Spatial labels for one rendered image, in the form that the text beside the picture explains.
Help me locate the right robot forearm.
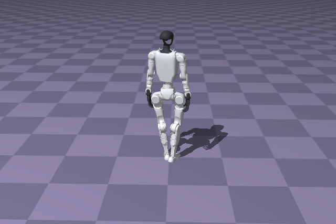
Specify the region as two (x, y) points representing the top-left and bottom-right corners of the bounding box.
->
(182, 73), (191, 96)

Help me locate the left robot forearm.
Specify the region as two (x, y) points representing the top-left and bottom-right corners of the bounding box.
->
(145, 70), (153, 93)

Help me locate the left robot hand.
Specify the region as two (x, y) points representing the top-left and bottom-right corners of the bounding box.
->
(146, 89), (153, 108)

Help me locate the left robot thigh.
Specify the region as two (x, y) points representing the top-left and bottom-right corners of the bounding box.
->
(151, 91), (167, 132)

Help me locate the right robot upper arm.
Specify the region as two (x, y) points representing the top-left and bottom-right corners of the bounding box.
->
(175, 52), (187, 80)

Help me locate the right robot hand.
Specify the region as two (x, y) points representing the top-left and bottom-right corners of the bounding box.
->
(183, 93), (191, 112)

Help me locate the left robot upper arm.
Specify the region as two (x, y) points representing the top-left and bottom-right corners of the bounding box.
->
(148, 50), (157, 76)

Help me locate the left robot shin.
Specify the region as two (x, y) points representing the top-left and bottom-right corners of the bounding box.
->
(158, 124), (169, 155)

